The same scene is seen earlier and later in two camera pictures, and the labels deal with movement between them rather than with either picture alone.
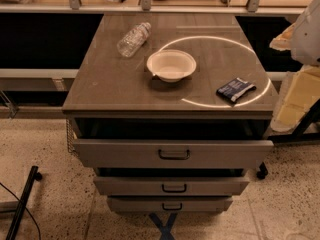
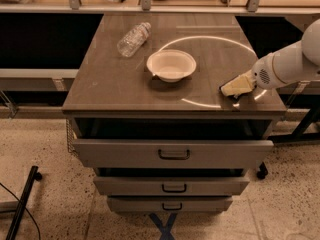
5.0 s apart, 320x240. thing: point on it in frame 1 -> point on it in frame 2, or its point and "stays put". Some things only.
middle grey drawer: x=170 y=186 stays put
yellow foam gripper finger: x=283 y=40 -> x=244 y=80
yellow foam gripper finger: x=298 y=94 -> x=242 y=84
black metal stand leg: x=35 y=175 stays put
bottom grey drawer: x=169 y=203 stays put
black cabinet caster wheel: x=263 y=171 stays put
